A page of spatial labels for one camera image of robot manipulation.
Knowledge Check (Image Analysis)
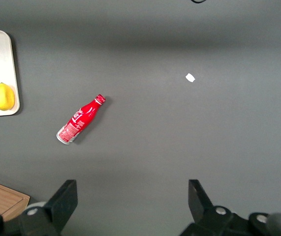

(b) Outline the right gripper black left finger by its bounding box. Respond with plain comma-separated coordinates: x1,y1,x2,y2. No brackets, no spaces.
0,179,79,236

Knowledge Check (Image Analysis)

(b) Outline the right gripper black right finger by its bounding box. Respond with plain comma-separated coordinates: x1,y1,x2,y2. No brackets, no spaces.
179,179,281,236

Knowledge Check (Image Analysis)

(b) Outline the red cola bottle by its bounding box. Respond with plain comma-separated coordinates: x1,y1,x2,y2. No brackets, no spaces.
56,94,106,145

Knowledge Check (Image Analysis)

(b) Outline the yellow lemon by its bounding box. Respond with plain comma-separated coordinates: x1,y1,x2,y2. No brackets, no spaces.
0,82,16,111

